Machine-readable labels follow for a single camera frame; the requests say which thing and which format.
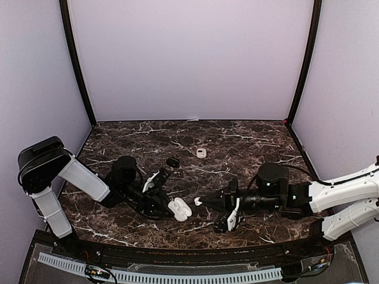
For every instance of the white bud earbud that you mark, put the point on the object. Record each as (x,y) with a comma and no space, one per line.
(197,202)

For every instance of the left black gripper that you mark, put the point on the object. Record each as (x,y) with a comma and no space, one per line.
(152,199)

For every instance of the black frame post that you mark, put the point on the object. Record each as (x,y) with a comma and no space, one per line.
(311,39)
(74,58)

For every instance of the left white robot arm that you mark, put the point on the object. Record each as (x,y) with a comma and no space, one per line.
(42,163)

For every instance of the white oval charging case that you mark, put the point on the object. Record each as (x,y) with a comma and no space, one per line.
(180,209)

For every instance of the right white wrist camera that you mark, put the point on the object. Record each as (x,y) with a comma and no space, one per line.
(228,221)

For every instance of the white slotted cable duct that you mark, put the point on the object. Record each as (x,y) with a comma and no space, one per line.
(141,273)

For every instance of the black front table rail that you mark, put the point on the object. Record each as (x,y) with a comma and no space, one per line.
(267,254)

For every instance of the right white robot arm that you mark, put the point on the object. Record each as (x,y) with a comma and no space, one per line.
(358,190)

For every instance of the right black frame post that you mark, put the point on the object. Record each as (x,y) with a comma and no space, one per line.
(311,39)

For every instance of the black round charging case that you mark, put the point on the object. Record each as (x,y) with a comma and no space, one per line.
(173,162)

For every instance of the beige gold-rimmed charging case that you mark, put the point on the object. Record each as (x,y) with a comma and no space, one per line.
(201,153)

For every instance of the left black frame post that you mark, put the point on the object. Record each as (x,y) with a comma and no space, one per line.
(74,58)

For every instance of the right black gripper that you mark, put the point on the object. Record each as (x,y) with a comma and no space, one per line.
(217,200)

